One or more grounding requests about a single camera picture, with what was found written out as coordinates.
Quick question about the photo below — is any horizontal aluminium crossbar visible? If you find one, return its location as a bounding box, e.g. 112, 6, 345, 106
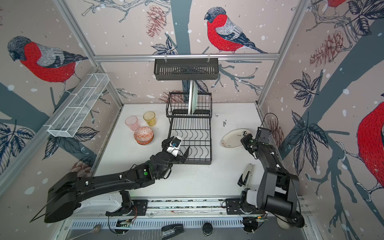
94, 54, 280, 63

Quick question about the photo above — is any black round cap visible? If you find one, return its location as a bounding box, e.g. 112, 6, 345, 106
202, 222, 214, 236

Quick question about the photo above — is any black stapler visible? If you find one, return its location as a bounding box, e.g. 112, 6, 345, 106
161, 224, 184, 240

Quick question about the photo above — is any mint green plate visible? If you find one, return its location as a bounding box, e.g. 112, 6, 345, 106
191, 81, 198, 114

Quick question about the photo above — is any black hanging wall basket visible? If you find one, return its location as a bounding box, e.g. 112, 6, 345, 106
154, 58, 219, 81

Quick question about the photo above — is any black wire dish rack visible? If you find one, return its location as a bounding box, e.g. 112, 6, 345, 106
166, 92, 213, 165

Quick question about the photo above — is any yellow plastic cup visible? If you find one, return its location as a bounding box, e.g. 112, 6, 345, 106
143, 111, 157, 127

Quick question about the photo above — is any white mesh wall basket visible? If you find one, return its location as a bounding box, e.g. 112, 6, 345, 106
48, 73, 110, 138

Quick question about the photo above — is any cream white plate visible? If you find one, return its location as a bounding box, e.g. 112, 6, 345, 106
221, 129, 251, 149

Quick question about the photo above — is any metal spoon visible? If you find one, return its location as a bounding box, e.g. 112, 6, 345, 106
67, 224, 102, 240

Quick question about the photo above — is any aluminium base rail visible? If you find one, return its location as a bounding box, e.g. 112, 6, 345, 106
64, 194, 310, 230

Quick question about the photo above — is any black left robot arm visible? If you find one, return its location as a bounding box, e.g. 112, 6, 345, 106
32, 137, 190, 223

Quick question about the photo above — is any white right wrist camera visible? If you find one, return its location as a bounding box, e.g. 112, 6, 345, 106
255, 127, 271, 144

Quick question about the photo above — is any pink plastic cup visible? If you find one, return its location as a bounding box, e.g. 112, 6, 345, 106
125, 116, 141, 132

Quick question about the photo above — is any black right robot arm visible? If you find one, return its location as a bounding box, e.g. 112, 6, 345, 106
241, 127, 301, 223

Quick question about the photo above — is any white watermelon plate blue rim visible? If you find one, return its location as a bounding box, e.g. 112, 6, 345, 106
188, 80, 194, 115

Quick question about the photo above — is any blue zigzag patterned bowl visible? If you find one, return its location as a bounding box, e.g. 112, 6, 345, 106
134, 127, 154, 145

